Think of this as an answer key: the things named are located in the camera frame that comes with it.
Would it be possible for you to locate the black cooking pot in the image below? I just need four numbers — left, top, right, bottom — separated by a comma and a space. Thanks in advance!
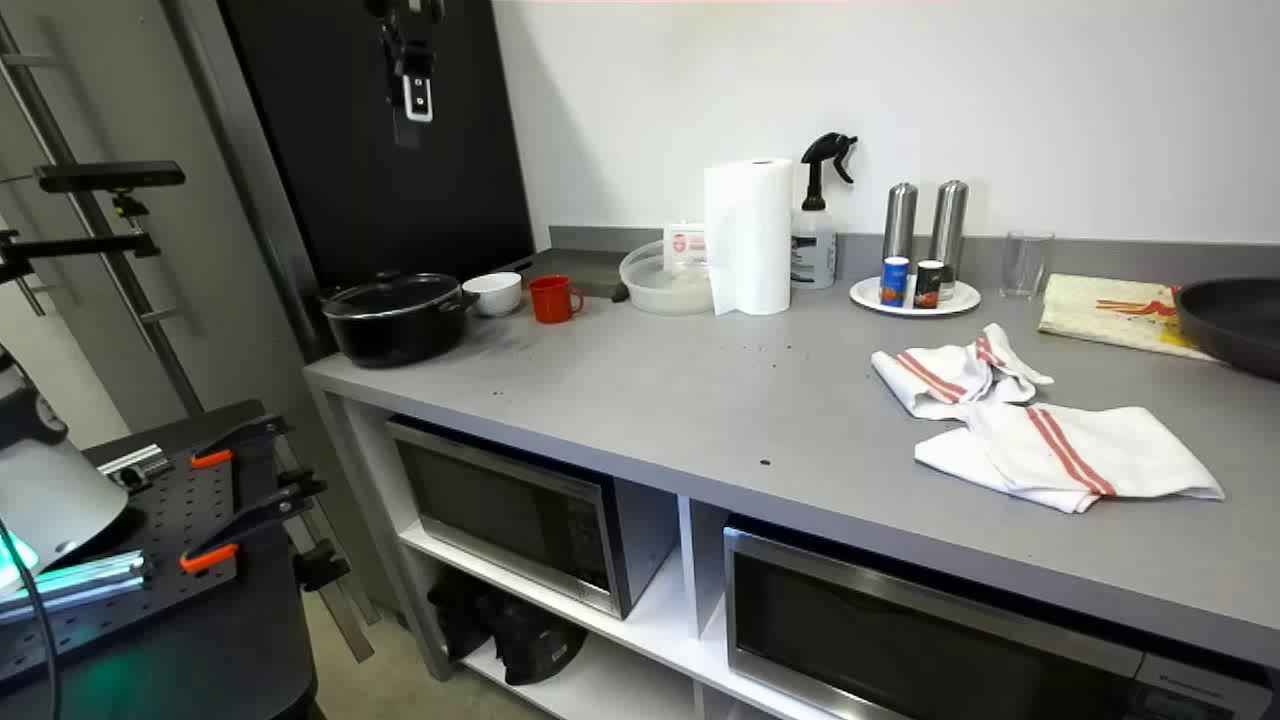
314, 270, 481, 371

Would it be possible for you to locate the black back panel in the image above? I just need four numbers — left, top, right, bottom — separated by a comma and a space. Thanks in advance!
217, 0, 540, 298

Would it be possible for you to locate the white bowl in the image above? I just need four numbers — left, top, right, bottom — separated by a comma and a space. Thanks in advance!
459, 270, 528, 320

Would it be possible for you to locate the red mug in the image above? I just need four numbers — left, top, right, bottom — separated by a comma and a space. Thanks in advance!
522, 273, 586, 330

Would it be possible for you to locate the white box with red print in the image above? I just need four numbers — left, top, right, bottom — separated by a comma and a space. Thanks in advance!
660, 219, 713, 281

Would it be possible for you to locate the clear plastic container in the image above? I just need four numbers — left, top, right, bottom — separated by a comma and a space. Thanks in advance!
617, 237, 717, 318

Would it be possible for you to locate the white paper towel roll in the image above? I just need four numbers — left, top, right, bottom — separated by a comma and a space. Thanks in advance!
700, 152, 794, 320

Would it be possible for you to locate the black orange-tipped clamp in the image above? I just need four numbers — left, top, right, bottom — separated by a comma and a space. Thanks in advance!
185, 409, 292, 474
177, 468, 329, 581

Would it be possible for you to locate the spray bottle with black trigger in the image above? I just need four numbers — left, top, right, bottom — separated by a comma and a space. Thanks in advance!
788, 128, 865, 293

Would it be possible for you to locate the small stainless microwave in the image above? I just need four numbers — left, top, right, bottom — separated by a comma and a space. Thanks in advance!
380, 415, 680, 624

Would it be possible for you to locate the stainless steel shaker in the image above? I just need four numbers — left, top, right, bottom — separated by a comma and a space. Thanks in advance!
881, 181, 925, 270
929, 175, 971, 281

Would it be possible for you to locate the blue can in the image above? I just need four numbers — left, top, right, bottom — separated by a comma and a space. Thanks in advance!
874, 251, 916, 312

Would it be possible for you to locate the dark can with red label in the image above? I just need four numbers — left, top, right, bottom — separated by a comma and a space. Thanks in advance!
912, 256, 947, 312

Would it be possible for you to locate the black bag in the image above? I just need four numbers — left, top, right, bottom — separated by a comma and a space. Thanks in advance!
427, 566, 592, 690

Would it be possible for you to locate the black perforated board cart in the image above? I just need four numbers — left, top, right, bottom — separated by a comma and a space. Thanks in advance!
0, 398, 329, 720

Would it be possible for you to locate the white round plate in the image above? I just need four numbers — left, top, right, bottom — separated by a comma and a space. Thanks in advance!
845, 273, 985, 320

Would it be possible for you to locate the white shelf cabinet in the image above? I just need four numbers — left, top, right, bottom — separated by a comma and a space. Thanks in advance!
300, 363, 1280, 720

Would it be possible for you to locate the white red-striped towel crumpled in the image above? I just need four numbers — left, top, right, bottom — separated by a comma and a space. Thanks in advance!
869, 320, 1057, 430

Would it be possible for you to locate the clear drinking glass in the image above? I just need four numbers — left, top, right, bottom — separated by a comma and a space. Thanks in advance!
999, 232, 1057, 303

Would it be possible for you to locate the white red-striped towel flat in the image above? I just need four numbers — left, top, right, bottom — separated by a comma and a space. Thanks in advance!
912, 401, 1228, 520

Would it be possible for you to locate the large stainless microwave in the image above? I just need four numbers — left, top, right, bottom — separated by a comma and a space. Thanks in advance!
719, 520, 1280, 720

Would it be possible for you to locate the black frying pan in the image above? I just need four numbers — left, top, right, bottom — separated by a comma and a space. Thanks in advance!
1171, 273, 1280, 386

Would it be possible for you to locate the black camera stand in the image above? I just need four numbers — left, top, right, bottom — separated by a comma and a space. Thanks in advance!
0, 157, 193, 293

